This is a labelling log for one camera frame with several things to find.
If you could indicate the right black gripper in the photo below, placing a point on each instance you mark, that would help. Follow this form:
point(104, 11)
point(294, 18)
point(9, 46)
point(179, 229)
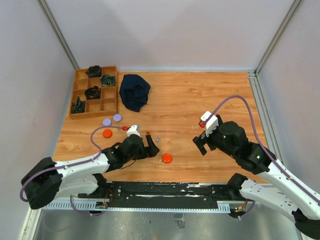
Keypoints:
point(200, 142)

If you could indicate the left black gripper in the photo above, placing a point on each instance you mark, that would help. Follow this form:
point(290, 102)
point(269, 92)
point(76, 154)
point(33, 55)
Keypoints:
point(150, 151)

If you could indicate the orange earbud charging case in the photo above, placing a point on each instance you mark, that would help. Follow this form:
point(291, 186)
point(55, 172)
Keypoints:
point(166, 158)

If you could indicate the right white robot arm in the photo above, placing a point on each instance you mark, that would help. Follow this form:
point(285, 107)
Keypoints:
point(295, 200)

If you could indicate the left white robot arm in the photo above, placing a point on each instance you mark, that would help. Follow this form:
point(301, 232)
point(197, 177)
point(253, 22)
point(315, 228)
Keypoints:
point(49, 180)

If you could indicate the purple charging case right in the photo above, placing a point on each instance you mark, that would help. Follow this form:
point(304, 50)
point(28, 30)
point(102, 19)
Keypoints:
point(117, 118)

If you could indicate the purple charging case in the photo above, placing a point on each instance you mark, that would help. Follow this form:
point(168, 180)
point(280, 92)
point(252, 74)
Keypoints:
point(107, 122)
point(117, 118)

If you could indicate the purple charging case left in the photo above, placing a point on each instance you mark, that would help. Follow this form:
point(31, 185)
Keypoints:
point(107, 122)

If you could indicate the dark blue cloth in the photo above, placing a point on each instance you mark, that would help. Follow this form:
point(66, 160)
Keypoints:
point(134, 91)

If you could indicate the black rolled belt middle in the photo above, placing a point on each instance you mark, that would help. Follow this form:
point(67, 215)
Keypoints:
point(93, 93)

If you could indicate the black rolled belt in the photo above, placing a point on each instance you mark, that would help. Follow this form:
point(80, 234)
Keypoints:
point(93, 93)
point(94, 71)

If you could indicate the green patterned rolled belt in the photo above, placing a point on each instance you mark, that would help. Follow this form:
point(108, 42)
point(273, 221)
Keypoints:
point(108, 80)

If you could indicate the dark folded belt bottom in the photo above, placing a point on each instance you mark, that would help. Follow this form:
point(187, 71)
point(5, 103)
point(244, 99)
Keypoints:
point(78, 106)

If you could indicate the black rolled belt top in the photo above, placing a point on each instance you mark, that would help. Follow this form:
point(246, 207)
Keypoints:
point(94, 71)

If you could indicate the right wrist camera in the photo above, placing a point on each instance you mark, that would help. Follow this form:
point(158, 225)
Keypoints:
point(209, 122)

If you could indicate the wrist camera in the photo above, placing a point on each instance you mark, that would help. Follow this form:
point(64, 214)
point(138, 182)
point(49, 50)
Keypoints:
point(134, 130)
point(209, 122)

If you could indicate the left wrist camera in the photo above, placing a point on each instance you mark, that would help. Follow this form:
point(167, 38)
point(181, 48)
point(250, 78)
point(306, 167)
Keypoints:
point(134, 130)

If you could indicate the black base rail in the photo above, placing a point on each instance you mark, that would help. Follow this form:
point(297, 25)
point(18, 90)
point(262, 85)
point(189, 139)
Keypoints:
point(162, 195)

